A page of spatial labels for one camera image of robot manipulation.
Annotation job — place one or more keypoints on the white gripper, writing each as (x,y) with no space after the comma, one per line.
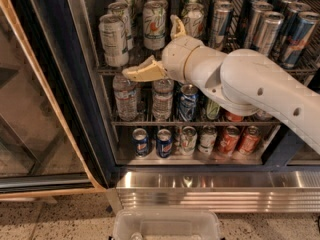
(175,58)

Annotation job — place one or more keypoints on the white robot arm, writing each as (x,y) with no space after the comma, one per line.
(242,82)

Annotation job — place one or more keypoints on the blue Pepsi can middle shelf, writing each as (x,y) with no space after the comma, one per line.
(187,103)

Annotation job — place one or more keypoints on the silver slim energy can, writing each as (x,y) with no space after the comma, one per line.
(222,16)

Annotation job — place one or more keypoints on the green can middle shelf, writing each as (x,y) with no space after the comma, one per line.
(212,110)

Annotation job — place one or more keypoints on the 7up can bottom shelf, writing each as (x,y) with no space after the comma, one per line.
(188,140)

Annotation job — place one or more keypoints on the red Coca-Cola can middle shelf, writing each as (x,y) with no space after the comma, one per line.
(233,117)

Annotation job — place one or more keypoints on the left Pepsi can bottom shelf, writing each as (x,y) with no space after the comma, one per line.
(141,142)

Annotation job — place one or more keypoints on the white can bottom shelf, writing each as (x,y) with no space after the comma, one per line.
(208,135)

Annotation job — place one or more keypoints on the front silver Red Bull can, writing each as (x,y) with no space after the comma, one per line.
(267,31)

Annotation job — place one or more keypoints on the left Coke can bottom shelf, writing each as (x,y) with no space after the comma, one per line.
(229,140)

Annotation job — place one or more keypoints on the coke can shelf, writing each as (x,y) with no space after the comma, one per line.
(229,140)
(249,140)

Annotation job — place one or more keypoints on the white labelled bottle middle shelf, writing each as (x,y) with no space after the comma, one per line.
(261,115)

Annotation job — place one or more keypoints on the right Coke can bottom shelf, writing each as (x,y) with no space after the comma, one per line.
(249,140)

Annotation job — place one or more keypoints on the open glass fridge door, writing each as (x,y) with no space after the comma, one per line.
(44,148)

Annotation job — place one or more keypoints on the blue Red Bull can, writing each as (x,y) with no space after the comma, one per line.
(298,38)

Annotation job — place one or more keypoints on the right water bottle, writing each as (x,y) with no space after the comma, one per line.
(162,94)

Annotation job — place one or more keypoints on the water bottle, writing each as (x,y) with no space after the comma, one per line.
(162,94)
(126,97)

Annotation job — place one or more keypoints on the left water bottle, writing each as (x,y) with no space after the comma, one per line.
(126,97)

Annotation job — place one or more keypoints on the clear plastic bin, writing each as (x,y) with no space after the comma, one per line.
(165,224)

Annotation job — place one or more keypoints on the top wire shelf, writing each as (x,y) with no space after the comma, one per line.
(306,67)

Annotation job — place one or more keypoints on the wire shelf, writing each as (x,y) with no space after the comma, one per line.
(306,67)
(146,118)

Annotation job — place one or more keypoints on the middle wire shelf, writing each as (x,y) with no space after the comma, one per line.
(146,118)

